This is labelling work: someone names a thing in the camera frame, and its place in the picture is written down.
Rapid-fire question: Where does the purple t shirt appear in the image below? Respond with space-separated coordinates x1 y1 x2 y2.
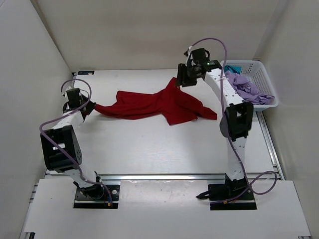
225 71 275 105

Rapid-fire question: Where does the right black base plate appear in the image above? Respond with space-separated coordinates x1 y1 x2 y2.
208 184 257 211

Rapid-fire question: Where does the red t shirt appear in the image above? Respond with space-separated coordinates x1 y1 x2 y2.
95 78 217 125

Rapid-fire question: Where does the teal t shirt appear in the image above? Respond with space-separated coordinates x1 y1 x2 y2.
224 65 242 74

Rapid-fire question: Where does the aluminium rail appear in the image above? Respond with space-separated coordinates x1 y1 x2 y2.
44 173 285 182

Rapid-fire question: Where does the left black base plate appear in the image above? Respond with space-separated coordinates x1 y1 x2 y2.
73 182 120 209

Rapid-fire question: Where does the purple cable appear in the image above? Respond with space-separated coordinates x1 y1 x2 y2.
189 37 278 196
39 78 100 184

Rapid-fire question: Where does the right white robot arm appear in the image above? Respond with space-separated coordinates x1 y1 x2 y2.
176 48 254 204

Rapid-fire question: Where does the white plastic basket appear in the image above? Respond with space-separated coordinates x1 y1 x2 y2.
225 60 279 112

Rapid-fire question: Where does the small table label sticker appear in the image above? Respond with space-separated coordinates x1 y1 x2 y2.
77 71 95 75

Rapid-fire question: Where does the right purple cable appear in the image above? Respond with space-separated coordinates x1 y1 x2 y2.
189 37 278 196

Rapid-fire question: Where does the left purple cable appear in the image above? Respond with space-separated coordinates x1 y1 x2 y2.
39 78 100 184

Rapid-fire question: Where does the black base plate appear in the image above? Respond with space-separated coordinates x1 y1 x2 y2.
208 184 257 211
73 182 120 209

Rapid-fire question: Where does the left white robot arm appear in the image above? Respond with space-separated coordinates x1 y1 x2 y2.
40 88 106 201

